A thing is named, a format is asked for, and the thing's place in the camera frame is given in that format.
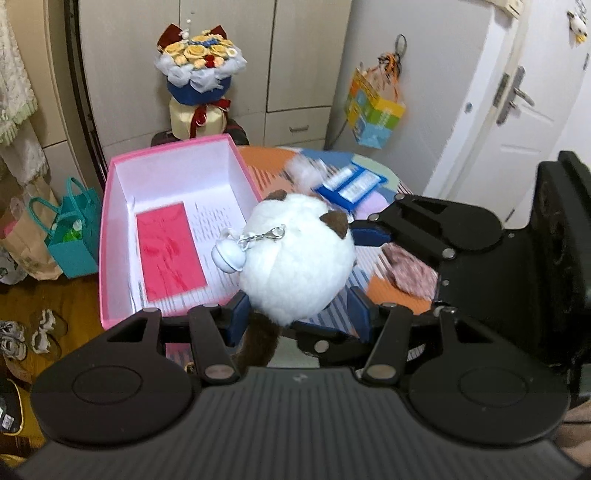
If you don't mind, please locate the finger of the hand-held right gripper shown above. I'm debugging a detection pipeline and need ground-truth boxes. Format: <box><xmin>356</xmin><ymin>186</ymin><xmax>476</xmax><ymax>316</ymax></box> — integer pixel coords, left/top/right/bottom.
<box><xmin>350</xmin><ymin>194</ymin><xmax>505</xmax><ymax>260</ymax></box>
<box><xmin>277</xmin><ymin>319</ymin><xmax>370</xmax><ymax>367</ymax></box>

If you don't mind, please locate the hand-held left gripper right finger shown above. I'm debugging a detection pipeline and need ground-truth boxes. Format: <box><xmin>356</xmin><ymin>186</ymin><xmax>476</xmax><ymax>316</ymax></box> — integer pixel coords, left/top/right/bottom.
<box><xmin>347</xmin><ymin>287</ymin><xmax>502</xmax><ymax>386</ymax></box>

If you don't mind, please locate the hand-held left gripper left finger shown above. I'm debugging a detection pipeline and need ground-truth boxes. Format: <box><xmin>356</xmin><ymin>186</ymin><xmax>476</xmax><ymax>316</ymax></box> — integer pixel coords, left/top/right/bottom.
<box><xmin>105</xmin><ymin>292</ymin><xmax>250</xmax><ymax>384</ymax></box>

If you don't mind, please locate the purple plush toy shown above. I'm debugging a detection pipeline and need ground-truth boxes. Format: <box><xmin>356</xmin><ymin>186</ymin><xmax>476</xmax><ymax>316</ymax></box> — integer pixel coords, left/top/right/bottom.
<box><xmin>352</xmin><ymin>190</ymin><xmax>394</xmax><ymax>220</ymax></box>

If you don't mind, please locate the white plush cat keychain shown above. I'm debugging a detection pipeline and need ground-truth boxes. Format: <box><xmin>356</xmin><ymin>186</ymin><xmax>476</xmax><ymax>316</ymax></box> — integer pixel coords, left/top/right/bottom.
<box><xmin>211</xmin><ymin>189</ymin><xmax>356</xmax><ymax>370</ymax></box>

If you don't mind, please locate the pink cardboard box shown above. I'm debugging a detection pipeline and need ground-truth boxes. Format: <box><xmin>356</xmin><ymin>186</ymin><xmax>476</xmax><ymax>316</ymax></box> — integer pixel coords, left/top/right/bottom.
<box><xmin>98</xmin><ymin>134</ymin><xmax>264</xmax><ymax>330</ymax></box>

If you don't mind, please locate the floral cloth pouch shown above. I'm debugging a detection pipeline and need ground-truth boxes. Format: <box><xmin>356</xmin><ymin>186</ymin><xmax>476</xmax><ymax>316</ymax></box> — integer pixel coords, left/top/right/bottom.
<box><xmin>381</xmin><ymin>242</ymin><xmax>439</xmax><ymax>296</ymax></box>

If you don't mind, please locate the printed white paper sheet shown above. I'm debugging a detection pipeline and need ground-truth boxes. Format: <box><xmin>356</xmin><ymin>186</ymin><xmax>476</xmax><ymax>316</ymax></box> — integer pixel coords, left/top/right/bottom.
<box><xmin>124</xmin><ymin>194</ymin><xmax>250</xmax><ymax>311</ymax></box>

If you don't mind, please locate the white mesh bath puff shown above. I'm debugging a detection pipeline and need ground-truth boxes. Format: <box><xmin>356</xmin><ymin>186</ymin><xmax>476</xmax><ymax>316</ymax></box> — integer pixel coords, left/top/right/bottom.
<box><xmin>285</xmin><ymin>154</ymin><xmax>325</xmax><ymax>186</ymax></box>

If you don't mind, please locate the red paper envelope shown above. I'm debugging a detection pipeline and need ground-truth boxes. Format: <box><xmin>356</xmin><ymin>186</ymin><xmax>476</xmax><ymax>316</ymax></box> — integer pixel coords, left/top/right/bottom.
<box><xmin>136</xmin><ymin>200</ymin><xmax>207</xmax><ymax>303</ymax></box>

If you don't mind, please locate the colourful paper bag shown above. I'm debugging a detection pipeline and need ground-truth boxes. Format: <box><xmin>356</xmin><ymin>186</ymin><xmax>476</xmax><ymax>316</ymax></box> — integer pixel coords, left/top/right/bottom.
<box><xmin>344</xmin><ymin>65</ymin><xmax>407</xmax><ymax>151</ymax></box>

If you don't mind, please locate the patchwork bed blanket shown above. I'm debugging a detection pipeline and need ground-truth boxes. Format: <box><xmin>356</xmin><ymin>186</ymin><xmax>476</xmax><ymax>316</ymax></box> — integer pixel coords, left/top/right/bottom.
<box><xmin>164</xmin><ymin>145</ymin><xmax>444</xmax><ymax>370</ymax></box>

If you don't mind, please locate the white door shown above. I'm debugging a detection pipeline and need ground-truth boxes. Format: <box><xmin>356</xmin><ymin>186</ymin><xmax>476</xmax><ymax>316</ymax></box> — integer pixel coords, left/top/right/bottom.
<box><xmin>422</xmin><ymin>0</ymin><xmax>591</xmax><ymax>228</ymax></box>

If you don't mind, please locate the dark suitcase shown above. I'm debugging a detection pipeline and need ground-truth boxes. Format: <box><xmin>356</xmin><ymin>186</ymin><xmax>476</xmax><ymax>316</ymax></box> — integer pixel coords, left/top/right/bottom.
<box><xmin>151</xmin><ymin>119</ymin><xmax>250</xmax><ymax>148</ymax></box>

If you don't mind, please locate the teal gift bag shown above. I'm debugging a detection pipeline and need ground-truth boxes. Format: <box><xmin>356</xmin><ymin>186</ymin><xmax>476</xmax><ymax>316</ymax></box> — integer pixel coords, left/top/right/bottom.
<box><xmin>28</xmin><ymin>198</ymin><xmax>100</xmax><ymax>279</ymax></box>
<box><xmin>62</xmin><ymin>178</ymin><xmax>103</xmax><ymax>227</ymax></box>

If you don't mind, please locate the brown white slippers pair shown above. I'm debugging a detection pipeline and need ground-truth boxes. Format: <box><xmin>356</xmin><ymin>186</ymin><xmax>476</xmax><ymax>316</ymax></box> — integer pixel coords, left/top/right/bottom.
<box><xmin>28</xmin><ymin>308</ymin><xmax>68</xmax><ymax>355</ymax></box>

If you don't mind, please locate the grey wardrobe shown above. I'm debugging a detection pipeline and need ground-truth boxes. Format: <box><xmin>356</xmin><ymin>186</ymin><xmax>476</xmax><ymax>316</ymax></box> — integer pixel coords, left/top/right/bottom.
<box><xmin>78</xmin><ymin>0</ymin><xmax>352</xmax><ymax>153</ymax></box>

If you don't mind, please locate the cream round box red ribbon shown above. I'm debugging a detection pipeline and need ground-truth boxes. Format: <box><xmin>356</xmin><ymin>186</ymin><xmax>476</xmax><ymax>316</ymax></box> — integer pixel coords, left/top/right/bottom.
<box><xmin>168</xmin><ymin>97</ymin><xmax>232</xmax><ymax>139</ymax></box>

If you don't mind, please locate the brown paper bag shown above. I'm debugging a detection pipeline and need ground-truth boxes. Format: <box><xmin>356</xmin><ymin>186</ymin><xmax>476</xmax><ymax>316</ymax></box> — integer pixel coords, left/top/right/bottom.
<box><xmin>0</xmin><ymin>180</ymin><xmax>63</xmax><ymax>281</ymax></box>

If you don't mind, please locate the black bag with label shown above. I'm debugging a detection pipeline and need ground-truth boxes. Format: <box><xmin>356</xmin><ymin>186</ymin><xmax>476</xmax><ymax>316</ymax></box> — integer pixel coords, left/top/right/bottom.
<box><xmin>0</xmin><ymin>378</ymin><xmax>34</xmax><ymax>435</ymax></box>

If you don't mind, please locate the yellow flower bouquet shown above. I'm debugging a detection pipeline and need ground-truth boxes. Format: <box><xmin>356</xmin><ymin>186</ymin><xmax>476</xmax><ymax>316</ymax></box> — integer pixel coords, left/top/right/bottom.
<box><xmin>154</xmin><ymin>21</ymin><xmax>245</xmax><ymax>107</ymax></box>

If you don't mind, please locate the small white plush bird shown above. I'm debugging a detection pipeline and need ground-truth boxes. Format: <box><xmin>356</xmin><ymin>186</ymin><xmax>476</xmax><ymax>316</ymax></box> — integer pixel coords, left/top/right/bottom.
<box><xmin>567</xmin><ymin>9</ymin><xmax>588</xmax><ymax>45</ymax></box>

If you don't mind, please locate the white lace curtain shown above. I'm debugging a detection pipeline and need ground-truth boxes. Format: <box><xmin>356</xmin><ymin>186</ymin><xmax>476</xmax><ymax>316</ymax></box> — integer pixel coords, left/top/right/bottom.
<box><xmin>0</xmin><ymin>0</ymin><xmax>38</xmax><ymax>148</ymax></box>

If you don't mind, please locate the orange black lanyard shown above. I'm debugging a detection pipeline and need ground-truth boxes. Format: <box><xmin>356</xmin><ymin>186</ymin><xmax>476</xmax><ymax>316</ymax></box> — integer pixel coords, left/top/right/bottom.
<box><xmin>375</xmin><ymin>34</ymin><xmax>409</xmax><ymax>75</ymax></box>

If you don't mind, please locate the metal door handle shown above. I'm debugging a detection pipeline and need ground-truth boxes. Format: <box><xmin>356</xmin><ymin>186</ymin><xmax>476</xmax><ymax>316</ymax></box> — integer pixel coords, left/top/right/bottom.
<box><xmin>494</xmin><ymin>67</ymin><xmax>536</xmax><ymax>125</ymax></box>

